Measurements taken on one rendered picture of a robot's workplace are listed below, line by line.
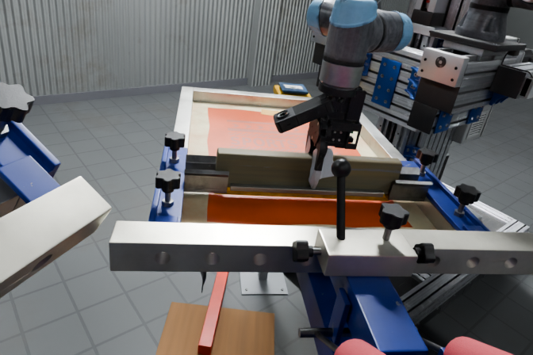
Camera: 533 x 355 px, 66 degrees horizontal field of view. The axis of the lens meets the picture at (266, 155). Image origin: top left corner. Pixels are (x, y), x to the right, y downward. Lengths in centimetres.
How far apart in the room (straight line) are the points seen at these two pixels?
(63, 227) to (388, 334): 36
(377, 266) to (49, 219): 39
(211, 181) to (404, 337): 45
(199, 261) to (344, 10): 46
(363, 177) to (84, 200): 57
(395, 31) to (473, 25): 70
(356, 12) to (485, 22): 81
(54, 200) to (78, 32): 359
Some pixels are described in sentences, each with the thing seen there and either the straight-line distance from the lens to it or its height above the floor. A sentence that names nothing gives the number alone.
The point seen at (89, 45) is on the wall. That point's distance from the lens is 405.
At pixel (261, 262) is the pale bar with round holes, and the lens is 61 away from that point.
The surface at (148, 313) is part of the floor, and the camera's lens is 191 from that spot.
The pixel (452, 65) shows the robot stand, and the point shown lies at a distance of 137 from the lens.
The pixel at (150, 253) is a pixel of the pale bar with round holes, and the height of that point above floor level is 102.
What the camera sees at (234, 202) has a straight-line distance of 83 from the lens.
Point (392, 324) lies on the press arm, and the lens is 53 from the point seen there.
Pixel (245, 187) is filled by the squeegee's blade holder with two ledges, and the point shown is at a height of 99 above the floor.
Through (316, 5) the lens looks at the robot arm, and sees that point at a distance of 91.
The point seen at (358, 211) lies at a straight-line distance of 88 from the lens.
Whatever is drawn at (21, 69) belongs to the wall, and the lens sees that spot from 398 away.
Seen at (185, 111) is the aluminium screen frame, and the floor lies 99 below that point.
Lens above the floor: 140
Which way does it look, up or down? 26 degrees down
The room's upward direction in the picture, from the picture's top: 8 degrees clockwise
